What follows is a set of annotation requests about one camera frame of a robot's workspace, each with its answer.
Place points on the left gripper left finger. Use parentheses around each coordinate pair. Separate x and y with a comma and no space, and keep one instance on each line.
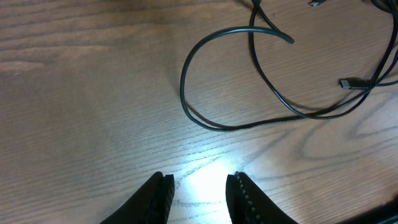
(150,204)

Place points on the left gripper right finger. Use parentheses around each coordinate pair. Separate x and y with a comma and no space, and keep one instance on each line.
(248,204)

